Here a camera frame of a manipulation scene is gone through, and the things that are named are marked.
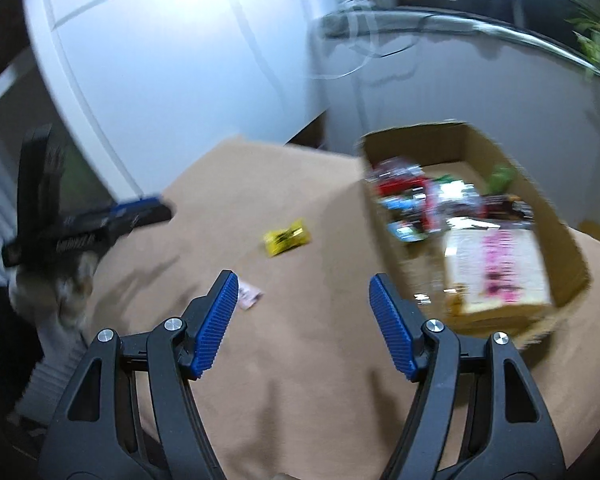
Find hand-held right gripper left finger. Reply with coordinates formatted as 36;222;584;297
40;269;240;480

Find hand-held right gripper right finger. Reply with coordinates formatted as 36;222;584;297
368;272;567;480

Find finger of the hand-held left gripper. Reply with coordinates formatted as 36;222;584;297
111;195;161;221
100;202;173;246

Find yellow snack packet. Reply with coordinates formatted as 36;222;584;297
262;218;312;259

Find blue and brown chocolate bar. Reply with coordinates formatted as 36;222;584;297
380;194;426;242

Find cardboard box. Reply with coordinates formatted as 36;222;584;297
355;120;594;353

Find pink and white packet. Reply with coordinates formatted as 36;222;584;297
237;282;265;311

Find bread packet with pink print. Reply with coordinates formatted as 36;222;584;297
442;226;554;319

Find clear plastic packet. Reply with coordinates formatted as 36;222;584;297
424;179;487;234

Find red snack packet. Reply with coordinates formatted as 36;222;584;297
374;174;429;199

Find white cabinet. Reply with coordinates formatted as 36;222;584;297
21;0;332;202

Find green snack packet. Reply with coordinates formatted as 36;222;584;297
487;164;519;195

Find grey window sill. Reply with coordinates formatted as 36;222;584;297
309;6;600;87

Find spider plant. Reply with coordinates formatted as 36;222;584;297
567;7;600;79

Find black cable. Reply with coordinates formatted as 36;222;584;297
374;11;472;59

